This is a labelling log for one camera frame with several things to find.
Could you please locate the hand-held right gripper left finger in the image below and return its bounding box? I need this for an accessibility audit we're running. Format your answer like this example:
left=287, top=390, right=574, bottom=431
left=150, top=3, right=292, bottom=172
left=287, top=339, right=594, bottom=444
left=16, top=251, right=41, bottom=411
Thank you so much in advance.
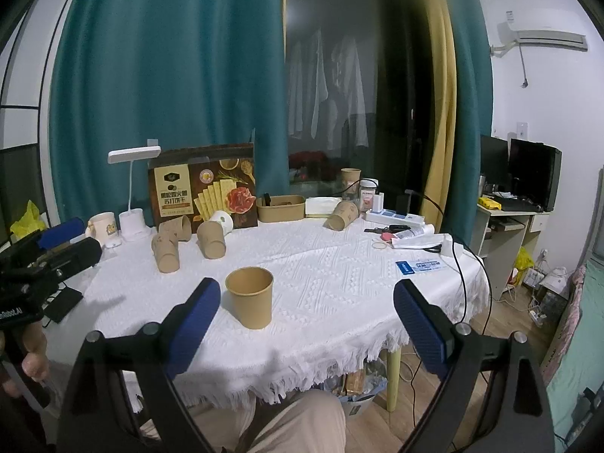
left=57, top=277, right=222, bottom=453

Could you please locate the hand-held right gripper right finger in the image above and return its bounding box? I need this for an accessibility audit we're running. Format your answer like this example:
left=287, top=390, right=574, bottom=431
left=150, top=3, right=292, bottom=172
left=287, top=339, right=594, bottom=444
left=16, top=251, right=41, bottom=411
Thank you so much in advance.
left=393, top=278, right=556, bottom=453

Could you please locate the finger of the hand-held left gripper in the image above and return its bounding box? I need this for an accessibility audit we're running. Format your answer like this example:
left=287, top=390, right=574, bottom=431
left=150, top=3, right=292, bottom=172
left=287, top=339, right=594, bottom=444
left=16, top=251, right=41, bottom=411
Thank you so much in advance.
left=43, top=237, right=103, bottom=278
left=38, top=218, right=86, bottom=250

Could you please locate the large brown paper cup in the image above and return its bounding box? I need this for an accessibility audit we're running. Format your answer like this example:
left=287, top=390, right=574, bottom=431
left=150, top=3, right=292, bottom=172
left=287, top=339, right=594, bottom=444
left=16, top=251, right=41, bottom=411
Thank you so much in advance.
left=225, top=267, right=275, bottom=330

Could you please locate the white paper cup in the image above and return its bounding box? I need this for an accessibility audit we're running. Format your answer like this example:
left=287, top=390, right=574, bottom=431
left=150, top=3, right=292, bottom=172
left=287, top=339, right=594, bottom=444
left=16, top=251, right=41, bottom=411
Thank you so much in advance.
left=208, top=210, right=235, bottom=237

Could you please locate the person's left hand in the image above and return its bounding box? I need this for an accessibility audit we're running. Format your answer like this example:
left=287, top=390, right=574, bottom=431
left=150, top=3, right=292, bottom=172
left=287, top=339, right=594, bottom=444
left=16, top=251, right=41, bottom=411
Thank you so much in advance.
left=0, top=322, right=51, bottom=398

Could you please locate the yellow plastic bag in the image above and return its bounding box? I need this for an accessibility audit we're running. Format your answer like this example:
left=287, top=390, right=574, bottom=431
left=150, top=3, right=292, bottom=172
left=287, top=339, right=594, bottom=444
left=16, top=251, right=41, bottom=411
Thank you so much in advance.
left=10, top=199, right=48, bottom=241
left=514, top=247, right=537, bottom=285

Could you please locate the white mug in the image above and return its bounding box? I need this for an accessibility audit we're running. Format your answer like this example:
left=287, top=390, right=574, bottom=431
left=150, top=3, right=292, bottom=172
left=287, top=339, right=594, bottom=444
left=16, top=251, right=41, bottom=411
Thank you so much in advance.
left=85, top=212, right=122, bottom=249

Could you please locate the yellow table leg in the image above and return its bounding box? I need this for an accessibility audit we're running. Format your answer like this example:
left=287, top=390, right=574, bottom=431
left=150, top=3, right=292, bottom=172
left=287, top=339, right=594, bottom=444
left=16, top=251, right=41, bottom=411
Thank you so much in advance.
left=385, top=347, right=403, bottom=413

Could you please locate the blue and white card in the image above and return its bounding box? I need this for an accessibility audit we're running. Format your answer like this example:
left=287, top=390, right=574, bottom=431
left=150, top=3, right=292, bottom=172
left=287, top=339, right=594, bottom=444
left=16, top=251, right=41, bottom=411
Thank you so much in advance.
left=395, top=259, right=447, bottom=276

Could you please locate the white paper sheet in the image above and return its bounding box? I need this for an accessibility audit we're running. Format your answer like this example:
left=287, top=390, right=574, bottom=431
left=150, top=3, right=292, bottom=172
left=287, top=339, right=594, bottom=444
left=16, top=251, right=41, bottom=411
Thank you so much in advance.
left=391, top=233, right=455, bottom=251

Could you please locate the bag of snacks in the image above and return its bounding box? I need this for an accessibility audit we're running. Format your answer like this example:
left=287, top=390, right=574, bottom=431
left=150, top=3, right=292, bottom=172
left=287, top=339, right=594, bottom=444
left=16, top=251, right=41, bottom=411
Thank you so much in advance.
left=325, top=359, right=390, bottom=417

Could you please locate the white tablecloth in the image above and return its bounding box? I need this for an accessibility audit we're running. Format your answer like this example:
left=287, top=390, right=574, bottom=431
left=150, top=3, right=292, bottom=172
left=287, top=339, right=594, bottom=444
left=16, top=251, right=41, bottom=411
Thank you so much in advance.
left=45, top=219, right=492, bottom=411

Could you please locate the white desk lamp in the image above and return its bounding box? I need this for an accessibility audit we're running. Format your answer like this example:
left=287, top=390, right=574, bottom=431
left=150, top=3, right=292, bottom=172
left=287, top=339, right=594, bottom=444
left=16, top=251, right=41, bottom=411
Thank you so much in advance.
left=108, top=147, right=161, bottom=242

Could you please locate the white computer desk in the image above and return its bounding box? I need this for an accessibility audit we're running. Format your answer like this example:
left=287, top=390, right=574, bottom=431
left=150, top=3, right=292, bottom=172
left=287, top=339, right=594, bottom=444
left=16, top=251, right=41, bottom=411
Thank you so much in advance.
left=472, top=196, right=553, bottom=301

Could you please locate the brown cracker box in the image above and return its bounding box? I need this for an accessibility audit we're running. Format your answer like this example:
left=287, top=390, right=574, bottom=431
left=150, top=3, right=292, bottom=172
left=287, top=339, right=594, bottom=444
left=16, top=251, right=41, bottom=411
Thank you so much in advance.
left=148, top=143, right=259, bottom=233

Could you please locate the person's leg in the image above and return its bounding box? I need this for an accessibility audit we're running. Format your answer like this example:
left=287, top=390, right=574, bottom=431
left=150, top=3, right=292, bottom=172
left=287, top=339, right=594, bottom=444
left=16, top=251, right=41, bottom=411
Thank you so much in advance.
left=142, top=389, right=348, bottom=453

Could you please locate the clear jar white lid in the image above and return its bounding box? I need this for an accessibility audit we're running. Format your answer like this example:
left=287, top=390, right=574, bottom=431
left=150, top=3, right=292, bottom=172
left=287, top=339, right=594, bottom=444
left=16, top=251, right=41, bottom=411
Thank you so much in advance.
left=359, top=178, right=380, bottom=213

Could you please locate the brown paper tray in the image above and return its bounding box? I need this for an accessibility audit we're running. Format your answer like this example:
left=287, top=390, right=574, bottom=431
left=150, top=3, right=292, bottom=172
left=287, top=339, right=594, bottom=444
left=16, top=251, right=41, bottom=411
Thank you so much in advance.
left=256, top=193, right=307, bottom=223

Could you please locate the white tissue pack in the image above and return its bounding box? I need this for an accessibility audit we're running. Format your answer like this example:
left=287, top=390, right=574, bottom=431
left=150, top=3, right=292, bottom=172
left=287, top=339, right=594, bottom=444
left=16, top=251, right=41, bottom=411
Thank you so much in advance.
left=304, top=197, right=343, bottom=219

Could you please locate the black monitor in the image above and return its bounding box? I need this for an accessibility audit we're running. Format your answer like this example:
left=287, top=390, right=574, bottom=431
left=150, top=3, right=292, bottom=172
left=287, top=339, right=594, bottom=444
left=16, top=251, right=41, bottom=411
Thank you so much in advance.
left=480, top=134, right=511, bottom=195
left=508, top=138, right=562, bottom=213

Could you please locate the teal curtain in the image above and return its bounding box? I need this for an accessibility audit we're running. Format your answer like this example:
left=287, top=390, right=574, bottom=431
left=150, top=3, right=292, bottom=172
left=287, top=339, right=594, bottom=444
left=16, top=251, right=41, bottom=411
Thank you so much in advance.
left=436, top=0, right=494, bottom=256
left=49, top=0, right=290, bottom=228

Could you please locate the red cloth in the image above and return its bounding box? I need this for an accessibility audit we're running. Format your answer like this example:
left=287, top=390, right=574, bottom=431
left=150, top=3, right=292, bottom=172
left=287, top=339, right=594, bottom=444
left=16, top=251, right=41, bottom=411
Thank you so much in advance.
left=289, top=151, right=332, bottom=183

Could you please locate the yellow curtain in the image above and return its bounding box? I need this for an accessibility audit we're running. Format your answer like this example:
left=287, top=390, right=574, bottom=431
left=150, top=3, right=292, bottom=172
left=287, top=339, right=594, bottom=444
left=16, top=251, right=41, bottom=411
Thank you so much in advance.
left=410, top=0, right=458, bottom=237

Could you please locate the white hanging shirt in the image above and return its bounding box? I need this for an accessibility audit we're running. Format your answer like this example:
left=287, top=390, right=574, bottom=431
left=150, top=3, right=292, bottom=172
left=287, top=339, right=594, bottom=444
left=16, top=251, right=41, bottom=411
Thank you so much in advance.
left=285, top=28, right=331, bottom=140
left=329, top=35, right=370, bottom=150

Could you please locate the white air conditioner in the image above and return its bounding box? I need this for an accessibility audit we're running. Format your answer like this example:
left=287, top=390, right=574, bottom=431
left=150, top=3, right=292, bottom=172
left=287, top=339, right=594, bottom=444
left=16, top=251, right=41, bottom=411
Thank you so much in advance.
left=491, top=21, right=590, bottom=55

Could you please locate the black cable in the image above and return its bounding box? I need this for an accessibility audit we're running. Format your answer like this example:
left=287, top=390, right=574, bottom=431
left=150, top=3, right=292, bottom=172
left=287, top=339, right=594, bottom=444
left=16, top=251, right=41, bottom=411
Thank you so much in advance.
left=441, top=233, right=473, bottom=328

